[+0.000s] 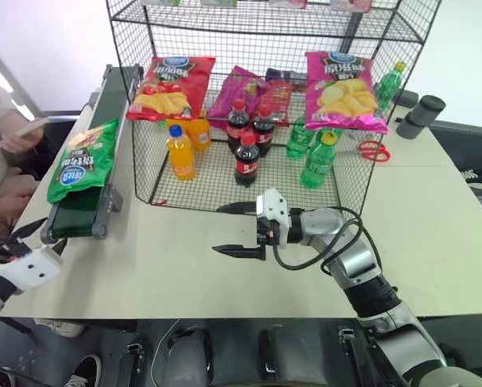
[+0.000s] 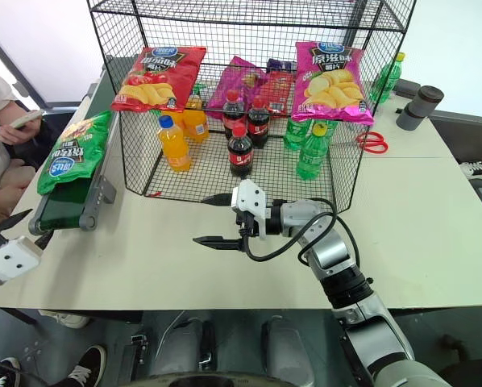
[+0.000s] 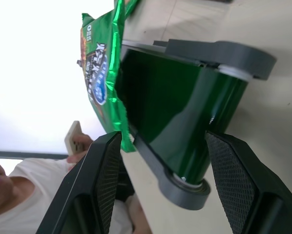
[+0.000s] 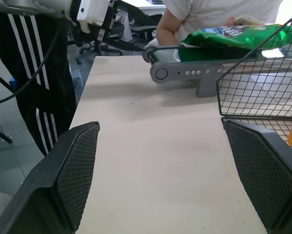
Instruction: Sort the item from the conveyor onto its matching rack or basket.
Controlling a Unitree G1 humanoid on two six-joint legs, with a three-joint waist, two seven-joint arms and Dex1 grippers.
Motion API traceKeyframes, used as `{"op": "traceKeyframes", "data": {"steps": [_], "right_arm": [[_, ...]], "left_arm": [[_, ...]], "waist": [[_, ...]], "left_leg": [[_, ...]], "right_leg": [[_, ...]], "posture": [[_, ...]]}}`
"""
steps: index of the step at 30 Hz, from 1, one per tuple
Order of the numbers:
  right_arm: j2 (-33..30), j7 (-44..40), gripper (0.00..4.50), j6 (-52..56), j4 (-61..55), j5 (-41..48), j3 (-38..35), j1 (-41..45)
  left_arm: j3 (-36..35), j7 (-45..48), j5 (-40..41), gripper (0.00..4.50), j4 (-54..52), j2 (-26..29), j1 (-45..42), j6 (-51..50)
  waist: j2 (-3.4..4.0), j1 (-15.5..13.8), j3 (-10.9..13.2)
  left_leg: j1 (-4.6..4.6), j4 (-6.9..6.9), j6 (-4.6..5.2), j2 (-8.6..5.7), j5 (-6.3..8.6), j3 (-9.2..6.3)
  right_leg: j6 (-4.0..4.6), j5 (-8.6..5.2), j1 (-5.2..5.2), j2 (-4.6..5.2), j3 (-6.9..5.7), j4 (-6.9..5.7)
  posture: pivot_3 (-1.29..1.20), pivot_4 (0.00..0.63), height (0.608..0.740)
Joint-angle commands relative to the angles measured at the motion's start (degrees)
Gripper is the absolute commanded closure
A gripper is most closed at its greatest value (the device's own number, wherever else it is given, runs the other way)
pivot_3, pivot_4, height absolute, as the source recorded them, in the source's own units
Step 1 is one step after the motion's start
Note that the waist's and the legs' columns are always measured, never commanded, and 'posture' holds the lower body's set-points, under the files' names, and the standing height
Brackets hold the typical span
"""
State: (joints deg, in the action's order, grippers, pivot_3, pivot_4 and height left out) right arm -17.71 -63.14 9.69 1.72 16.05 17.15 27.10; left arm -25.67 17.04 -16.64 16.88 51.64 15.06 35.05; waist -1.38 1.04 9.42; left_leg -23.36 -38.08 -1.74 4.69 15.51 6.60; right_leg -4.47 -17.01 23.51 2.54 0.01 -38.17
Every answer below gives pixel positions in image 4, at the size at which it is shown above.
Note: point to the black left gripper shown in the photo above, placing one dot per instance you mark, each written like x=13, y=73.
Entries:
x=108, y=22

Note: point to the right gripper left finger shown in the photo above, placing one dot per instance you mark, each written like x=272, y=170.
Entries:
x=46, y=185

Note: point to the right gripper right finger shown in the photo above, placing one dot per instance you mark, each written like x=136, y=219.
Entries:
x=270, y=175

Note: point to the green snack bag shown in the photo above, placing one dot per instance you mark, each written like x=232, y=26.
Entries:
x=209, y=39

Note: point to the grey conveyor belt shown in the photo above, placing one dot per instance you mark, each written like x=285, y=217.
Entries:
x=185, y=72

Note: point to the white gloved right hand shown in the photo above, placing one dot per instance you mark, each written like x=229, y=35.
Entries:
x=153, y=43

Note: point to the black office chair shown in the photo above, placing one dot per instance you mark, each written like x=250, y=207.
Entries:
x=116, y=29
x=143, y=30

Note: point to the white desk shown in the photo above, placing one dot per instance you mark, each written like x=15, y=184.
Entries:
x=153, y=5

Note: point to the small white box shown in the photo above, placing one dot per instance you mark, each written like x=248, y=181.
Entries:
x=77, y=79

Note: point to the person in white shirt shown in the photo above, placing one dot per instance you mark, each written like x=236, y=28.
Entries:
x=209, y=9

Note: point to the person in striped track pants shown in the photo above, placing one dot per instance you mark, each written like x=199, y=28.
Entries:
x=53, y=73

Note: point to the cream phone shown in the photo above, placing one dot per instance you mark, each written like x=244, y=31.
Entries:
x=248, y=20

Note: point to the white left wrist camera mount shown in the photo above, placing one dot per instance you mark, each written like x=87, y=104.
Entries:
x=91, y=12

